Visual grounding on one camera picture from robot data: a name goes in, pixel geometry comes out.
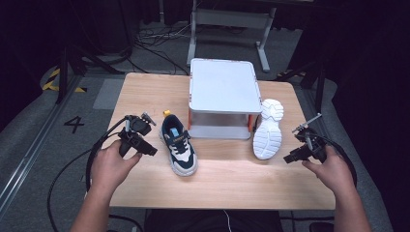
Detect person's right hand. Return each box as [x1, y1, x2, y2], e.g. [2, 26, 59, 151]
[302, 144, 356, 201]

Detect black tripod stand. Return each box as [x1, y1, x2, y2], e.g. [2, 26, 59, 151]
[277, 61, 327, 114]
[56, 44, 120, 104]

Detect person's left hand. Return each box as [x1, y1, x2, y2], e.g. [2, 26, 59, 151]
[88, 139, 143, 197]

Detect thin white cord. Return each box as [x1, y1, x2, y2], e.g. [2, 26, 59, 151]
[221, 209, 233, 232]

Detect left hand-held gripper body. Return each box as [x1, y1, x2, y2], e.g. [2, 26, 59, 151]
[117, 111, 158, 159]

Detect metal floor rail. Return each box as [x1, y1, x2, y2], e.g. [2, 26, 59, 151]
[0, 75, 81, 211]
[298, 85, 327, 136]

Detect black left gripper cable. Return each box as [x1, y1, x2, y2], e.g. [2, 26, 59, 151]
[46, 115, 130, 232]

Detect navy and white sneaker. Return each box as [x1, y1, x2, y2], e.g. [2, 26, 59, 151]
[159, 109, 199, 178]
[251, 98, 285, 160]

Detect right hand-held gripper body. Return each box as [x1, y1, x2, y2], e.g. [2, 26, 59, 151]
[291, 113, 328, 163]

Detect grey metal desk frame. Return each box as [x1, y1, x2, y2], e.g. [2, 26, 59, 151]
[187, 0, 278, 73]

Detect white shoe rack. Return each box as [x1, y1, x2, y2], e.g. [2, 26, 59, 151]
[187, 57, 264, 141]

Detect black floor cables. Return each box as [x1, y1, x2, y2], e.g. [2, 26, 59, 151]
[133, 23, 191, 76]

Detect person's black clothing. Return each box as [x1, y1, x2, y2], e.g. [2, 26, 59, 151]
[143, 209, 284, 232]

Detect yellow and black floor tape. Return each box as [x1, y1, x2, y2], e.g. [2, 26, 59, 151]
[42, 68, 87, 94]

